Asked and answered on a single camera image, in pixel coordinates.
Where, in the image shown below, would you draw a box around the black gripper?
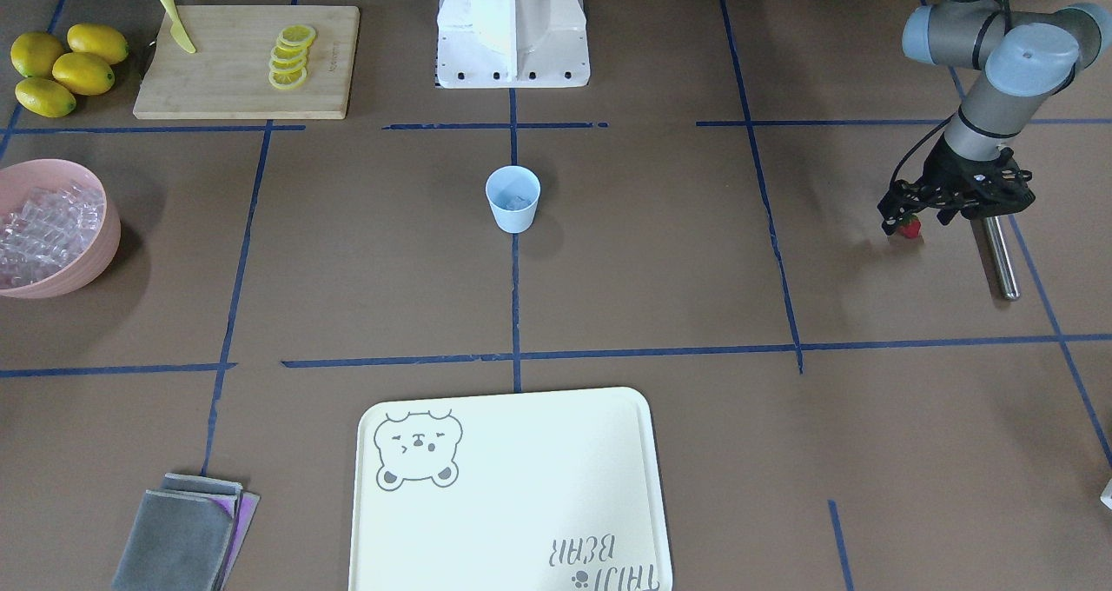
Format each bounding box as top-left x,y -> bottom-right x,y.
877,138 -> 996,237

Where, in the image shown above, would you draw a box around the red strawberry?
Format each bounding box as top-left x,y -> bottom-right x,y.
895,215 -> 922,240

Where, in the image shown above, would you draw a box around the stainless steel muddler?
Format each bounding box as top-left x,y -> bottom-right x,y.
983,217 -> 1021,302

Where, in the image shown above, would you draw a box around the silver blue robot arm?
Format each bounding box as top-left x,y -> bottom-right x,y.
877,0 -> 1109,235

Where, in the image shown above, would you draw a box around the light blue plastic cup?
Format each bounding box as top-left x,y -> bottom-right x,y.
485,166 -> 542,234

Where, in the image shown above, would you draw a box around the pile of ice cubes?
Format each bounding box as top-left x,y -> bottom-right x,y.
1,183 -> 107,289

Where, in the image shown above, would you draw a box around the cream bear serving tray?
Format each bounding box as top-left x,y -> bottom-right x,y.
347,388 -> 674,590

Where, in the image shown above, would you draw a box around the lemon slice front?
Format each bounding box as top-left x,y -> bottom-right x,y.
268,67 -> 308,90

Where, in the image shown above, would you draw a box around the bamboo cutting board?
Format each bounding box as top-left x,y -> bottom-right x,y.
135,4 -> 361,120

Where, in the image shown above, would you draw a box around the purple folded cloth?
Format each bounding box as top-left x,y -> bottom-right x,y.
215,491 -> 261,590

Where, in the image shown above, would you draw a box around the yellow-green plastic knife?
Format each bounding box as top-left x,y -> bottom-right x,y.
159,0 -> 197,55

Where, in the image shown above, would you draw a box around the grey folded cloth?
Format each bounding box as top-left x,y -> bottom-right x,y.
111,473 -> 244,590

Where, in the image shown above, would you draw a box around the whole lemon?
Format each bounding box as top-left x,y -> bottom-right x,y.
66,23 -> 130,67
13,77 -> 76,118
51,52 -> 116,96
10,31 -> 67,77

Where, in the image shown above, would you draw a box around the pink bowl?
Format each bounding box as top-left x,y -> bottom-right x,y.
1,159 -> 122,299

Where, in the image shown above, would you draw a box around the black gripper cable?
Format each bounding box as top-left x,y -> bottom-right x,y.
890,0 -> 1017,194

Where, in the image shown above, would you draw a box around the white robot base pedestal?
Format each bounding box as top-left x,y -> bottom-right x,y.
434,0 -> 590,90

